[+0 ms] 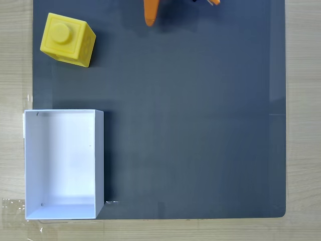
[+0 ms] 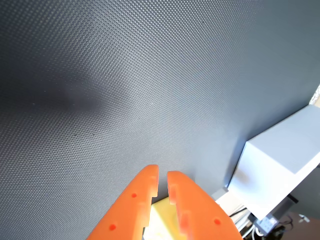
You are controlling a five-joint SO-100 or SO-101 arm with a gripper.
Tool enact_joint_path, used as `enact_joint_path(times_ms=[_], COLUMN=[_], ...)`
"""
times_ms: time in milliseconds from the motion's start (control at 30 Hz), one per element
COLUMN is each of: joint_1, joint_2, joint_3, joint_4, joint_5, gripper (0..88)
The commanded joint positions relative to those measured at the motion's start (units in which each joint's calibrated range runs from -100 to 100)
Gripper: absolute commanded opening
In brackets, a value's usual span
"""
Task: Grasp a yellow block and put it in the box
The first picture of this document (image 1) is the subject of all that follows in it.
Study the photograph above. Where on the clear tape piece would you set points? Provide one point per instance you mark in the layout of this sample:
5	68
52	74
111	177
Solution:
13	206

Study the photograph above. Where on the yellow toy block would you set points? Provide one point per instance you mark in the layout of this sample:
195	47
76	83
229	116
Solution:
65	41

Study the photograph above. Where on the dark grey table mat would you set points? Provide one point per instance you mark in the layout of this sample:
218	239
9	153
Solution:
188	113

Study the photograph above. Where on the white open cardboard box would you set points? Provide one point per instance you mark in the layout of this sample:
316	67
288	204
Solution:
62	163

